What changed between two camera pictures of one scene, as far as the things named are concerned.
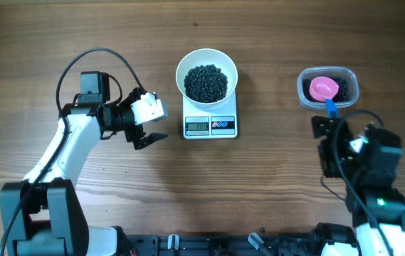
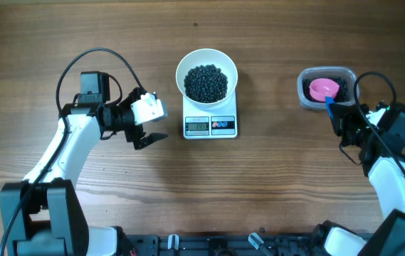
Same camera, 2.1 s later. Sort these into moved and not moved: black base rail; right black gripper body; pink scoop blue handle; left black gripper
Moved: right black gripper body
Not moved: black base rail; left black gripper; pink scoop blue handle
